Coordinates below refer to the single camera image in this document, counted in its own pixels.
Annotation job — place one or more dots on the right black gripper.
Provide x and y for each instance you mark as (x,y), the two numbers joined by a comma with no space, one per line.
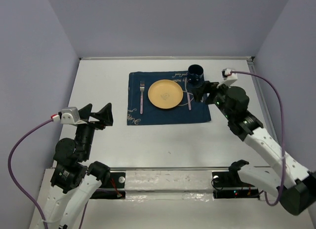
(199,92)

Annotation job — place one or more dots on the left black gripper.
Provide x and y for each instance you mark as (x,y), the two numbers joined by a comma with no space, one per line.
(105,114)

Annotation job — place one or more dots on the pink-handled metal knife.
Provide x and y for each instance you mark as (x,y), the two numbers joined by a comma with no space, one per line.
(188,95)

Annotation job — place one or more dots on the dark blue patterned mug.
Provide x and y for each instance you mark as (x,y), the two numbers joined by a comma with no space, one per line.
(195,75)

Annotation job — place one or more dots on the yellow round plate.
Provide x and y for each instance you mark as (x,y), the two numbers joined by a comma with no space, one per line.
(165,94)

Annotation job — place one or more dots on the dark blue fish-print cloth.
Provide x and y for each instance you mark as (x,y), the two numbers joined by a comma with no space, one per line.
(155,116)

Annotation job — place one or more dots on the pink-handled metal fork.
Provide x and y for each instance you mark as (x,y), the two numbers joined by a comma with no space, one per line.
(142,89)

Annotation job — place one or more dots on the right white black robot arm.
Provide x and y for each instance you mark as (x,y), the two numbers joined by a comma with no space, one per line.
(292,183)

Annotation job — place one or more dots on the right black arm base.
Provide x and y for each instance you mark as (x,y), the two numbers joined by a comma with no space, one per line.
(228,185)

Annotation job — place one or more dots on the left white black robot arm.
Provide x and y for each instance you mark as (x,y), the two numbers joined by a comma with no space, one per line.
(72,183)

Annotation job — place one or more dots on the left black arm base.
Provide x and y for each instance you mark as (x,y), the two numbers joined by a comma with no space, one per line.
(113,189)

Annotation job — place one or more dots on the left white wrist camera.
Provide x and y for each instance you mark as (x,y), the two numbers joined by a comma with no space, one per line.
(69,116)

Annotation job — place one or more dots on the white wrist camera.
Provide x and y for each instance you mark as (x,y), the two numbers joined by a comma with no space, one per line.
(69,116)
(229,77)

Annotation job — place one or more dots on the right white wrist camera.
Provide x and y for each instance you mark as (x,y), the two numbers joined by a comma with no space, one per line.
(229,77)

